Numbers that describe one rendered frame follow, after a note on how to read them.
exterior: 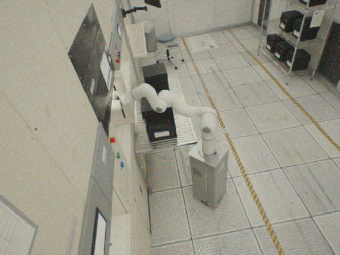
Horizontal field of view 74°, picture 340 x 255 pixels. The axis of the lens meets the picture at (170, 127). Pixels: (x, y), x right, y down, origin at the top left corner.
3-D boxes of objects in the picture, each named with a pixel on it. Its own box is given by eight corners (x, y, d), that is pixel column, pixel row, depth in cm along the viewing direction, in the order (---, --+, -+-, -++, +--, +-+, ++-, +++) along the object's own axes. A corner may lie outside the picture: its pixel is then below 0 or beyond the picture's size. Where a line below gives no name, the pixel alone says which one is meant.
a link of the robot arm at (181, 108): (211, 131, 180) (213, 118, 191) (218, 122, 171) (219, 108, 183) (153, 107, 177) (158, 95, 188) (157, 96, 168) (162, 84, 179)
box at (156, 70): (170, 90, 281) (167, 72, 264) (147, 95, 279) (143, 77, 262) (166, 79, 302) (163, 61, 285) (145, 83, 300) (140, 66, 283)
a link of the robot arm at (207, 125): (216, 131, 193) (216, 109, 177) (214, 147, 181) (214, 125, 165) (202, 130, 197) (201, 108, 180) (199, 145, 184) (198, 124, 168)
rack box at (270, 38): (263, 47, 454) (265, 34, 437) (278, 45, 454) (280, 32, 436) (270, 53, 432) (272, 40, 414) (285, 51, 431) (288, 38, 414)
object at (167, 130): (149, 142, 220) (145, 129, 208) (148, 123, 241) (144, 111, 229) (177, 137, 220) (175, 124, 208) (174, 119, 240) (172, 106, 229)
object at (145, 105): (168, 115, 247) (167, 105, 238) (142, 119, 247) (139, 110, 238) (166, 99, 269) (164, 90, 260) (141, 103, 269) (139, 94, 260)
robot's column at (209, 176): (226, 191, 255) (230, 145, 204) (214, 211, 240) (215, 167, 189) (205, 180, 269) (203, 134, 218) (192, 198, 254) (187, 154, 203)
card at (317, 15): (321, 26, 322) (327, 6, 304) (309, 28, 322) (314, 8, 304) (319, 25, 324) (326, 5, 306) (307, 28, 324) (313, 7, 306)
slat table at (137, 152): (201, 185, 264) (198, 141, 213) (150, 195, 264) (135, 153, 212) (181, 116, 360) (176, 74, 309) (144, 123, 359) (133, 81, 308)
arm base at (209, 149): (223, 147, 204) (224, 132, 191) (213, 161, 193) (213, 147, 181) (205, 139, 213) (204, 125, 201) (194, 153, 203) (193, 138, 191)
